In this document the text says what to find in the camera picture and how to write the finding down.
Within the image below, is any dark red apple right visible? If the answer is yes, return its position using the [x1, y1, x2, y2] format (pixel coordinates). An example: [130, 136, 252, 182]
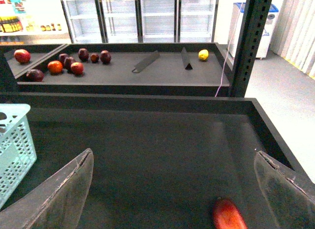
[100, 50, 111, 64]

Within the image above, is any small dark red fruit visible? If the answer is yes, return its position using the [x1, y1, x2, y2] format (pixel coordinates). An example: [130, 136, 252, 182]
[90, 53, 99, 64]

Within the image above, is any red apple far left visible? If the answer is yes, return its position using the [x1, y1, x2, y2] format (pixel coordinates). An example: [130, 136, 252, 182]
[14, 49, 31, 64]

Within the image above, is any dark red apple centre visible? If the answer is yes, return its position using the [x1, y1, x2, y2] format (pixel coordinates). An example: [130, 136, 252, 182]
[78, 48, 89, 62]

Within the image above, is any orange fruit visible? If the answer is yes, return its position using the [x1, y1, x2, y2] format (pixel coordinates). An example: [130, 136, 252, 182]
[47, 61, 63, 74]

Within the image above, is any white chest freezer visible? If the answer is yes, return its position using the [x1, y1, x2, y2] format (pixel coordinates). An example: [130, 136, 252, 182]
[227, 2, 279, 60]

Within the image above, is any dark plum front left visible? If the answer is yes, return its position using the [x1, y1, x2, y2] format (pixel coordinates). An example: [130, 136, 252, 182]
[26, 69, 44, 82]

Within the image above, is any black metal post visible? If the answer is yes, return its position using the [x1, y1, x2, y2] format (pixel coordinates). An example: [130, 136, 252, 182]
[229, 0, 272, 98]

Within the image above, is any white cable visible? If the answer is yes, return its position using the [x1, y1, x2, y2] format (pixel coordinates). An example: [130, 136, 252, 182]
[214, 2, 244, 98]

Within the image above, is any red apple in tray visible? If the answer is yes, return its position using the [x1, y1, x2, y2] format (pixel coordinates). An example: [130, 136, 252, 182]
[70, 62, 84, 75]

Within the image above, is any red yellow mango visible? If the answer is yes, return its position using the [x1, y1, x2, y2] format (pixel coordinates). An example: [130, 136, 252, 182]
[213, 198, 248, 229]

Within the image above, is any yellow lemon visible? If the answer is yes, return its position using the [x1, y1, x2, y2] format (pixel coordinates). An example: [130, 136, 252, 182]
[198, 49, 209, 62]

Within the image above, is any flat black sign holder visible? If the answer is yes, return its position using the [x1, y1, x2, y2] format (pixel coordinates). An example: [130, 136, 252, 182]
[131, 50, 160, 73]

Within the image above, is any dark red apple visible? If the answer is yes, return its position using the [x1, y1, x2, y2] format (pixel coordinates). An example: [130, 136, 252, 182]
[100, 50, 111, 64]
[78, 48, 89, 62]

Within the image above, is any glass door refrigerator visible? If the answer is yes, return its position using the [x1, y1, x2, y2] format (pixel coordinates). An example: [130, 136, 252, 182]
[61, 0, 218, 44]

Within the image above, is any dark plum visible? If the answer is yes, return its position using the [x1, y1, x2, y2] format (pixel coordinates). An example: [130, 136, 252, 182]
[26, 69, 44, 82]
[59, 53, 76, 72]

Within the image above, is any light blue plastic basket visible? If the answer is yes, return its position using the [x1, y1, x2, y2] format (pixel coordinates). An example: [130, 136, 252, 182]
[0, 104, 37, 206]

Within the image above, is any dark plum behind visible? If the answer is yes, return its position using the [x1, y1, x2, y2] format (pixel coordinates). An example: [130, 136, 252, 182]
[59, 53, 76, 72]

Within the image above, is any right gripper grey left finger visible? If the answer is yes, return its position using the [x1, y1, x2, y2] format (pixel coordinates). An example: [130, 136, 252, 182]
[0, 149, 94, 229]

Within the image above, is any black triangular sign holder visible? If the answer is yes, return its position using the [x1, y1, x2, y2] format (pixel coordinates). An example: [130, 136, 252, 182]
[181, 47, 193, 70]

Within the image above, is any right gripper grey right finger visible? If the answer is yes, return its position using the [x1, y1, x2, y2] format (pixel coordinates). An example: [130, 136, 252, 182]
[254, 151, 315, 229]

